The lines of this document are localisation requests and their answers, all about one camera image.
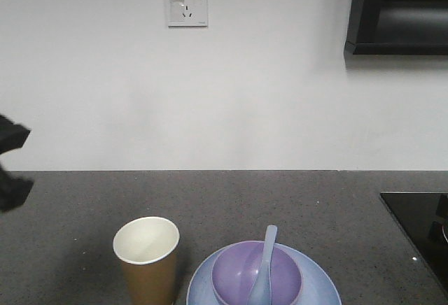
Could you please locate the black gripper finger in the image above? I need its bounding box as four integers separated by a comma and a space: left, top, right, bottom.
0, 115, 31, 152
1, 167, 34, 213

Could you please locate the purple plastic bowl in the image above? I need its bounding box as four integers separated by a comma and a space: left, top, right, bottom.
211, 241, 302, 304

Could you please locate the light blue plastic spoon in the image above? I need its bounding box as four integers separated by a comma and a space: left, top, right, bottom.
248, 225, 277, 305

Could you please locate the brown paper cup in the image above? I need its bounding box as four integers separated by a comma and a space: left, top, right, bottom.
113, 216, 180, 304

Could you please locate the black glass gas hob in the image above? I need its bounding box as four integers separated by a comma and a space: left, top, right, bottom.
380, 192, 447, 290

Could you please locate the white wall power socket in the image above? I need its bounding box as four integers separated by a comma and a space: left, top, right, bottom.
164, 0, 209, 27

